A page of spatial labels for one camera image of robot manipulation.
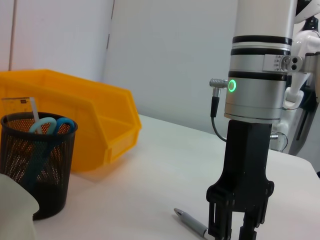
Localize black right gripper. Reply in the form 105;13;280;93
206;119;275;240

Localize white pen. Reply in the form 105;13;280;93
173;207;210;238

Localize blue scissors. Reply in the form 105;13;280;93
23;116;76;187

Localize transparent plastic ruler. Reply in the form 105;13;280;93
1;96;41;126

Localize black mesh pen holder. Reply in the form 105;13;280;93
0;112;79;221

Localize green glass fruit plate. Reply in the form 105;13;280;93
0;173;41;240

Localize yellow plastic bin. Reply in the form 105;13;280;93
0;68;143;173

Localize white humanoid robot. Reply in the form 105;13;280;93
271;0;320;156

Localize right arm cable with plug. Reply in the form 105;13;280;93
209;77;280;144

